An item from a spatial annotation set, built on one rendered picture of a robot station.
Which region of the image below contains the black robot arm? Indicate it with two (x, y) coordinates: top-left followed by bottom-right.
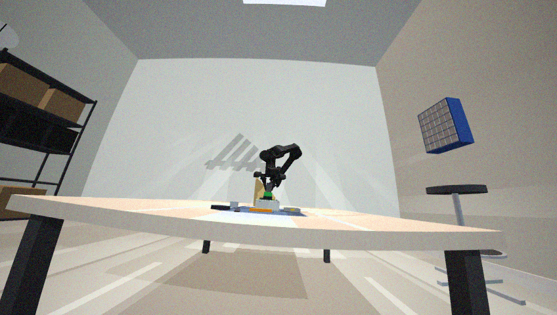
(259, 143), (302, 175)

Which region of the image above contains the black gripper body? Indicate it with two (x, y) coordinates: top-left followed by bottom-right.
(254, 163), (286, 180)

